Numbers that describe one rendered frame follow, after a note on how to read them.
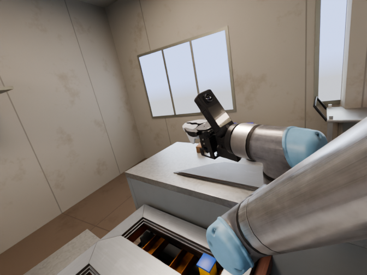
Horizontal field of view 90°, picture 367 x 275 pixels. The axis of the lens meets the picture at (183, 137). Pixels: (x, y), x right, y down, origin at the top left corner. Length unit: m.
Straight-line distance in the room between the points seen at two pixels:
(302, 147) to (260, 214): 0.13
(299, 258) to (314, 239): 0.73
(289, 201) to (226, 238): 0.12
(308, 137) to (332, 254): 0.61
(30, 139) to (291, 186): 3.22
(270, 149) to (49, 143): 3.21
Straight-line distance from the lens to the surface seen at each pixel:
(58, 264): 1.42
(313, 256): 0.92
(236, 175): 1.00
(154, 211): 1.23
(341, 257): 0.89
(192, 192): 0.98
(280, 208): 0.21
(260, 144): 0.35
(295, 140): 0.33
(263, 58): 3.02
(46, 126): 3.35
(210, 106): 0.43
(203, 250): 0.99
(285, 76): 3.01
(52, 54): 3.62
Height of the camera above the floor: 1.58
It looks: 17 degrees down
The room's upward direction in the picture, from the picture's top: 11 degrees counter-clockwise
